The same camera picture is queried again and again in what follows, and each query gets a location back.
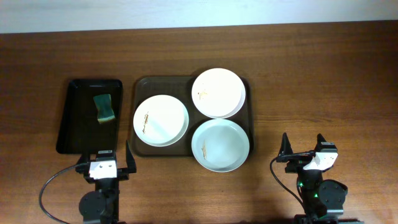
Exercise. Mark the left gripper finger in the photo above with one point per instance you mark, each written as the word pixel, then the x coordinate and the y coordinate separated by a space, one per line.
pixel 130 161
pixel 83 163

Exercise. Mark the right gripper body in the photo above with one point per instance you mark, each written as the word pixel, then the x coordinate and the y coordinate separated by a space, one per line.
pixel 296 167

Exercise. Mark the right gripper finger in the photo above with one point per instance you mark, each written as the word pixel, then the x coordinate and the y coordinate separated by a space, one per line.
pixel 285 149
pixel 319 146

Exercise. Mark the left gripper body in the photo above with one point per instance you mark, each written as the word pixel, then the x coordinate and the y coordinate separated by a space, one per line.
pixel 115 179

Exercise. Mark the white plate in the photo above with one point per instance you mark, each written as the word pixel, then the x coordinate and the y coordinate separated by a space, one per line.
pixel 218 93
pixel 160 120

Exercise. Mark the green yellow sponge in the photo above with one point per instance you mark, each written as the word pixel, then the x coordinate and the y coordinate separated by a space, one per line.
pixel 104 108

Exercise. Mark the pale blue plate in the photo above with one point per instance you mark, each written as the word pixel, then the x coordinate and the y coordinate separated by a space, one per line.
pixel 220 145

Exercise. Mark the white plate top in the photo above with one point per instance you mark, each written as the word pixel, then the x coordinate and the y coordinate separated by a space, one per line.
pixel 218 93

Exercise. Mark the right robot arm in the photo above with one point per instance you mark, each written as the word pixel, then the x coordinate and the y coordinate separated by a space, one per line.
pixel 321 199

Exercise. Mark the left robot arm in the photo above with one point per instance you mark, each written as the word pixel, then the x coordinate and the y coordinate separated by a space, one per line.
pixel 102 204

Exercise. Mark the black rectangular tray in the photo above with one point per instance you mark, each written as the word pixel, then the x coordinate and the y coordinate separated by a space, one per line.
pixel 80 131

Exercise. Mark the brown plastic serving tray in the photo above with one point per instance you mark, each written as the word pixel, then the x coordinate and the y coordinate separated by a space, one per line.
pixel 180 87

